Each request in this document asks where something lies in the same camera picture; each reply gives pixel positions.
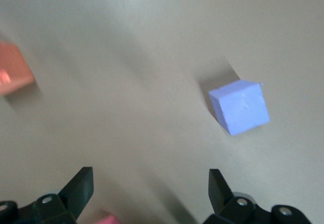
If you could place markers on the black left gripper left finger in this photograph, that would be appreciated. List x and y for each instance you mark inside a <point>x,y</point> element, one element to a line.
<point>63,208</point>

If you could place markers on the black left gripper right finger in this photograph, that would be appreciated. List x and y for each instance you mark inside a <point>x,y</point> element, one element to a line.
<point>227,208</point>

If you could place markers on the red foam cube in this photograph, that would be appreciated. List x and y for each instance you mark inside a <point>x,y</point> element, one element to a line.
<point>108,220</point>

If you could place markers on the purple foam cube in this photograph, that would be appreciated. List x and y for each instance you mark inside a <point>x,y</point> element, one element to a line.
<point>243,107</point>

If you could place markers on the orange foam cube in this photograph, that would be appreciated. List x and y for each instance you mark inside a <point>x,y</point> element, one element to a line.
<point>12,69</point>

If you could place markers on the table cover sheet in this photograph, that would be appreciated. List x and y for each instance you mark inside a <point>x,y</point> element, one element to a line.
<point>152,57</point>

